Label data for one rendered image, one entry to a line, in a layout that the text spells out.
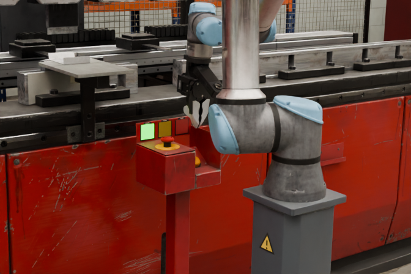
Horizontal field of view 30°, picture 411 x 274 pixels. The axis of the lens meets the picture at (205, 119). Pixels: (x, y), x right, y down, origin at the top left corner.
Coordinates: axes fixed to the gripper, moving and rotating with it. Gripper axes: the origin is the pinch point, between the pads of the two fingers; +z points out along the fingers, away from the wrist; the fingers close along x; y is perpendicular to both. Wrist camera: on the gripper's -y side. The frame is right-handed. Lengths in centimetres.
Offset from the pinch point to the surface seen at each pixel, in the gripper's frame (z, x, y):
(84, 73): -15.2, 31.4, 12.2
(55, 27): -23, 27, 39
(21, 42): -15, 29, 59
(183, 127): 4.0, -1.8, 9.8
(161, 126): 2.5, 6.5, 9.9
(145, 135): 4.7, 11.9, 9.8
